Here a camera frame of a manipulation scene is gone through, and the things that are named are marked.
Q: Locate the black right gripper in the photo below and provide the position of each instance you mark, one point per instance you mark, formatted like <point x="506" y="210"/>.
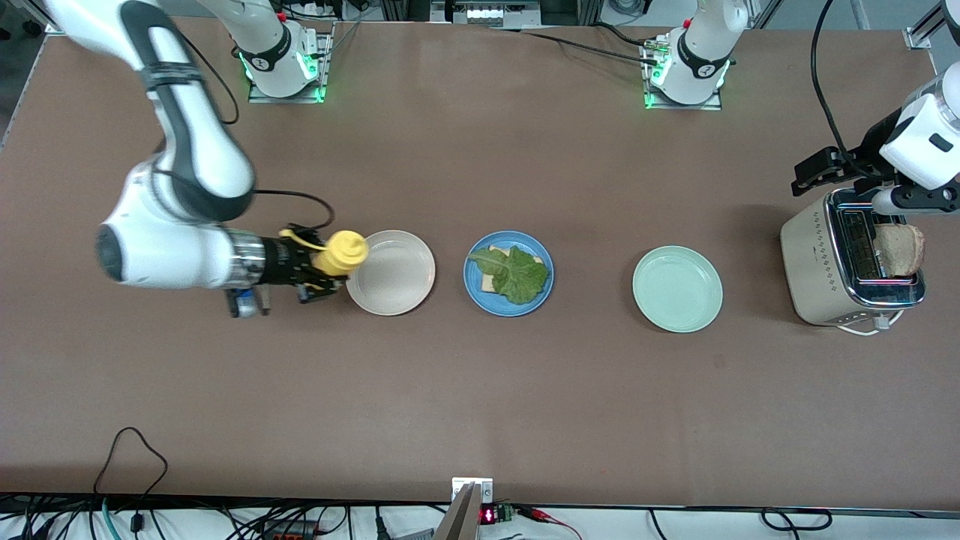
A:
<point x="283" y="261"/>

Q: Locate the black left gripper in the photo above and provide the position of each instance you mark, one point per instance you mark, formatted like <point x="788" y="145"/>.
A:
<point x="870" y="147"/>

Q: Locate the yellow mustard squeeze bottle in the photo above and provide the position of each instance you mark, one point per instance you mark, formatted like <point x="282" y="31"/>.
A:
<point x="345" y="253"/>

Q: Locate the toasted bread slice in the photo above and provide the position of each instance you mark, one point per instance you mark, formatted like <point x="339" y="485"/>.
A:
<point x="900" y="251"/>
<point x="488" y="283"/>

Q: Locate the green lettuce leaf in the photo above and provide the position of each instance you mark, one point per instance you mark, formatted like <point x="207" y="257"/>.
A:
<point x="521" y="277"/>

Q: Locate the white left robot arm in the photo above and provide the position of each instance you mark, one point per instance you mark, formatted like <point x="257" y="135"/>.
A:
<point x="701" y="52"/>

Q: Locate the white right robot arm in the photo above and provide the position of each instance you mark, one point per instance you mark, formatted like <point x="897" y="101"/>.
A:
<point x="187" y="150"/>

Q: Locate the beige round plate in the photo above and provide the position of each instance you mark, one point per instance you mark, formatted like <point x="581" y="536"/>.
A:
<point x="397" y="274"/>

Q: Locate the pale green round plate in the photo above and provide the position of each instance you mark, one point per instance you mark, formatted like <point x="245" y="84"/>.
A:
<point x="677" y="289"/>

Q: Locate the blue round plate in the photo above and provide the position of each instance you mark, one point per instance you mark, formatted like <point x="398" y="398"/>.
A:
<point x="508" y="310"/>

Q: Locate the beige chrome toaster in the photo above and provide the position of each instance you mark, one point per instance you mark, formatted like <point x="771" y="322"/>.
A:
<point x="814" y="262"/>

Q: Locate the electronics box with white lights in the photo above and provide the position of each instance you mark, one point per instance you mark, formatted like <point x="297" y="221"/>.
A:
<point x="487" y="13"/>

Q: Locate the circuit board with red display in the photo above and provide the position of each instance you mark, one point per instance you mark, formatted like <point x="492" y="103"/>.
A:
<point x="489" y="515"/>

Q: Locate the red clip lead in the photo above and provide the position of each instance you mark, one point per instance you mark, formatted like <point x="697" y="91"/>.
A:
<point x="544" y="516"/>

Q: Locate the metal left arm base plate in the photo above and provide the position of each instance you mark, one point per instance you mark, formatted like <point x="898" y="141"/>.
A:
<point x="679" y="106"/>

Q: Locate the aluminium frame corner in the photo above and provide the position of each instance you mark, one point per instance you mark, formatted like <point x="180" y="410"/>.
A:
<point x="919" y="37"/>

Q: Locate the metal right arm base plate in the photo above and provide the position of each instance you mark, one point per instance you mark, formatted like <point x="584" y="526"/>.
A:
<point x="325" y="67"/>

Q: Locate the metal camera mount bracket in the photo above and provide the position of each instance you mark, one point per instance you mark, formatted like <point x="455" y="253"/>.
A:
<point x="465" y="517"/>

